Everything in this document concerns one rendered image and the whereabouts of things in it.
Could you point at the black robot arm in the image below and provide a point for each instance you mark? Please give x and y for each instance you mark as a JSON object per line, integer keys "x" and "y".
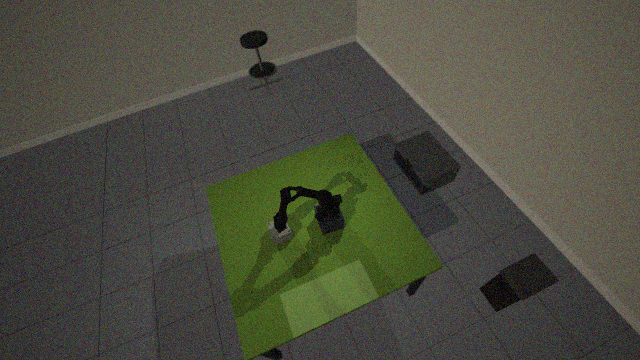
{"x": 324, "y": 197}

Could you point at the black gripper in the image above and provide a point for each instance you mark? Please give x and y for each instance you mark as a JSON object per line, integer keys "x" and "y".
{"x": 320, "y": 216}

